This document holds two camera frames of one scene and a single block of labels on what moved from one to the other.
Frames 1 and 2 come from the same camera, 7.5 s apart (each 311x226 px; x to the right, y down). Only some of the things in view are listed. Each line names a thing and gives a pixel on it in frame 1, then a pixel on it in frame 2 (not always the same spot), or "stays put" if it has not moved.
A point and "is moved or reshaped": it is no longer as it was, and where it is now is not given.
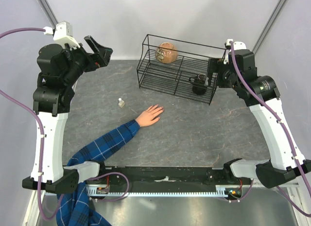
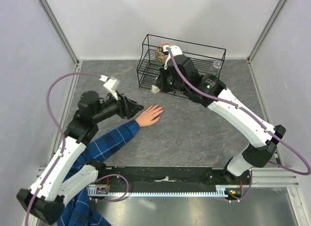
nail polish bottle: x=121 y=103 is moved or reshaped
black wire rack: x=177 y=68 stays put
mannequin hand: x=150 y=116 stays put
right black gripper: x=215 y=65 to x=161 y=81
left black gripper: x=96 y=60 to x=128 y=108
